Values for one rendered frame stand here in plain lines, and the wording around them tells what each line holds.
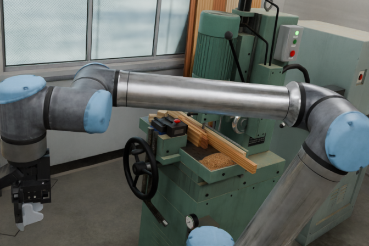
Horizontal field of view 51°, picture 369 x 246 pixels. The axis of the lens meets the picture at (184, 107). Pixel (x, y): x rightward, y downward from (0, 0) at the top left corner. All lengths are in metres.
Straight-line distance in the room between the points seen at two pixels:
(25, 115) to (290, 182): 0.59
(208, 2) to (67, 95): 2.64
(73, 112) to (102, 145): 2.53
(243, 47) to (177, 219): 0.87
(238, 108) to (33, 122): 0.46
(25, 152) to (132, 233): 1.89
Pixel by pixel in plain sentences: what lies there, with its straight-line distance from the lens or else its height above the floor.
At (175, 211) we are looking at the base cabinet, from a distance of 1.92.
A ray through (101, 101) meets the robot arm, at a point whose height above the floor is 1.42.
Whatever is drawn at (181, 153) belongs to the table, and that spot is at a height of 0.88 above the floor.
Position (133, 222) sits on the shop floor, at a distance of 2.76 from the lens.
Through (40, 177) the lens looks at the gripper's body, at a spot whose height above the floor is 1.22.
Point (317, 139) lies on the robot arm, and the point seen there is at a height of 1.37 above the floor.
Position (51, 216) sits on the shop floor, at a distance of 2.82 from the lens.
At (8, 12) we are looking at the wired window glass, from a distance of 2.77.
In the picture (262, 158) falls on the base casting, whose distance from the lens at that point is 2.04.
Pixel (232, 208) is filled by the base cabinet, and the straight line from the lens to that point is 1.95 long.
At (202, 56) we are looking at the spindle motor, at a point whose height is 1.32.
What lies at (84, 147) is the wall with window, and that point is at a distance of 3.23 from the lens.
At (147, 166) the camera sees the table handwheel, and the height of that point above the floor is 0.82.
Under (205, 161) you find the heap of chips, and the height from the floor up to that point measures 0.91.
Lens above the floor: 1.70
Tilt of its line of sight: 21 degrees down
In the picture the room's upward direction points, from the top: 8 degrees clockwise
